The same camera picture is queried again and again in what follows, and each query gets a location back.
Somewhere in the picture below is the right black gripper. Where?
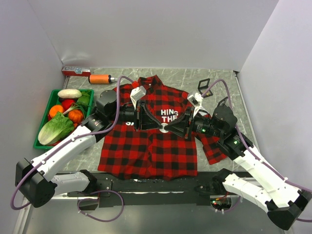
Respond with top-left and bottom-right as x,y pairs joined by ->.
164,106 -> 223,138

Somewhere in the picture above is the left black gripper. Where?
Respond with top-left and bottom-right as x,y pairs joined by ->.
108,99 -> 162,132

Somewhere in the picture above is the red black plaid shirt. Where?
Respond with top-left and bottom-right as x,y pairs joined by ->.
97,76 -> 226,180

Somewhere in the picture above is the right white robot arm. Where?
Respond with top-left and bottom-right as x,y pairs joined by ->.
164,98 -> 312,231

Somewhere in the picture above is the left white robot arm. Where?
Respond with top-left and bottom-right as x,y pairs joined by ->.
15,86 -> 161,208

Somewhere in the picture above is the black case with gold brooch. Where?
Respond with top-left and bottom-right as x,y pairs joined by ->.
197,78 -> 213,98

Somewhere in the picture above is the toy green pepper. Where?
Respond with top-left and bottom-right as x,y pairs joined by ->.
76,95 -> 90,106

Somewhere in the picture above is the orange cylindrical bottle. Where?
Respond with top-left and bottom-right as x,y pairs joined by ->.
88,74 -> 117,84

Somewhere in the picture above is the toy orange pumpkin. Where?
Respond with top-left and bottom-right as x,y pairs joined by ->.
68,109 -> 84,123

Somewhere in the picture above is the toy red tomato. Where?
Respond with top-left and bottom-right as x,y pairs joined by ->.
61,99 -> 75,111

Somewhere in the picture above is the toy white radish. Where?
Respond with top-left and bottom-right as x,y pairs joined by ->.
58,89 -> 82,99

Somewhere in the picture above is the toy napa cabbage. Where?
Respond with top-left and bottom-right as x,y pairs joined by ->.
38,112 -> 74,145

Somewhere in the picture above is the toy orange fruit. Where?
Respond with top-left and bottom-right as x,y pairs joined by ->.
49,105 -> 65,118

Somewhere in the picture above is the red rectangular box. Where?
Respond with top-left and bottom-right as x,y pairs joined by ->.
62,66 -> 91,77

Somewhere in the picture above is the green plastic basket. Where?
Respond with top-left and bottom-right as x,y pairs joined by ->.
33,89 -> 94,150

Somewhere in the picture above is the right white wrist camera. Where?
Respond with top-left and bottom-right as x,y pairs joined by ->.
187,91 -> 203,117

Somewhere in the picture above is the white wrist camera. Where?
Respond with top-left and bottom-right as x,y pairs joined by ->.
130,86 -> 146,109
187,91 -> 203,117

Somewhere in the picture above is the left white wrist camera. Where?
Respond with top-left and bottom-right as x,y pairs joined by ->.
130,86 -> 146,109

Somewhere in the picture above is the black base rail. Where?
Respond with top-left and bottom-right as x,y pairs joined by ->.
67,171 -> 234,208

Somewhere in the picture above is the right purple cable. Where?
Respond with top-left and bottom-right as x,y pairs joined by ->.
199,78 -> 312,223

